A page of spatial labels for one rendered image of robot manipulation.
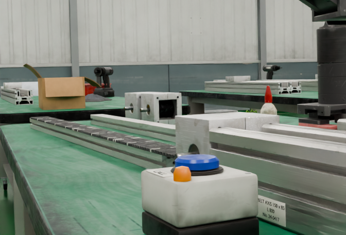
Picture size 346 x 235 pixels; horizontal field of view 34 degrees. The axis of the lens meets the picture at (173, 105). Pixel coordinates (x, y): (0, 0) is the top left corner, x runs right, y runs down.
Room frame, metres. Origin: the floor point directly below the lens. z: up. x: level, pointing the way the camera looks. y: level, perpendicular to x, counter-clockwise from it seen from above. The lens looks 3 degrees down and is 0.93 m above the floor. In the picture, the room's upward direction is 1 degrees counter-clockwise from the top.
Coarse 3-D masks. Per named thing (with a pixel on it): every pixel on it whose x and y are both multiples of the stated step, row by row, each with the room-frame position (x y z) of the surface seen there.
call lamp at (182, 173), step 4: (176, 168) 0.47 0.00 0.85; (180, 168) 0.47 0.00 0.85; (184, 168) 0.47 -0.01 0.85; (188, 168) 0.47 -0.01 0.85; (176, 172) 0.46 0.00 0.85; (180, 172) 0.46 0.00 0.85; (184, 172) 0.46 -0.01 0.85; (188, 172) 0.47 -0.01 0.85; (176, 176) 0.46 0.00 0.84; (180, 176) 0.46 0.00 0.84; (184, 176) 0.46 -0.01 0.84; (188, 176) 0.46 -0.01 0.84; (176, 180) 0.46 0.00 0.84; (180, 180) 0.46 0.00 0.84; (184, 180) 0.46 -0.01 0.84; (188, 180) 0.46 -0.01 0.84
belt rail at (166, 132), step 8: (96, 120) 1.76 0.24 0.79; (104, 120) 1.67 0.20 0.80; (112, 120) 1.61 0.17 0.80; (120, 120) 1.55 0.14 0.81; (128, 120) 1.52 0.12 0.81; (136, 120) 1.51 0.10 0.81; (112, 128) 1.61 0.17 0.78; (120, 128) 1.55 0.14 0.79; (128, 128) 1.50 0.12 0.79; (136, 128) 1.46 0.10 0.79; (144, 128) 1.40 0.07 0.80; (152, 128) 1.35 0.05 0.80; (160, 128) 1.31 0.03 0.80; (168, 128) 1.27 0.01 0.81; (152, 136) 1.35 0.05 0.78; (160, 136) 1.31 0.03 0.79; (168, 136) 1.27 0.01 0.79
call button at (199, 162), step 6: (180, 156) 0.52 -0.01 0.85; (186, 156) 0.51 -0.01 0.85; (192, 156) 0.51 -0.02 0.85; (198, 156) 0.51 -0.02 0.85; (204, 156) 0.51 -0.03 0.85; (210, 156) 0.51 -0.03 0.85; (180, 162) 0.50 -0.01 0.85; (186, 162) 0.49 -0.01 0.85; (192, 162) 0.49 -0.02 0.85; (198, 162) 0.49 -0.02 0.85; (204, 162) 0.49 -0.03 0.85; (210, 162) 0.49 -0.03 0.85; (216, 162) 0.50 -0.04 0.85; (192, 168) 0.49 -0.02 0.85; (198, 168) 0.49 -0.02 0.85; (204, 168) 0.49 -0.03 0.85; (210, 168) 0.49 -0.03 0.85
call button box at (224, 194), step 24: (168, 168) 0.53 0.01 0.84; (216, 168) 0.51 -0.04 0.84; (144, 192) 0.52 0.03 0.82; (168, 192) 0.47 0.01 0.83; (192, 192) 0.46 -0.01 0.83; (216, 192) 0.47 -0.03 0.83; (240, 192) 0.48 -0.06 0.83; (144, 216) 0.52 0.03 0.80; (168, 216) 0.47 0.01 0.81; (192, 216) 0.46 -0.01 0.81; (216, 216) 0.47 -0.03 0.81; (240, 216) 0.48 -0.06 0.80
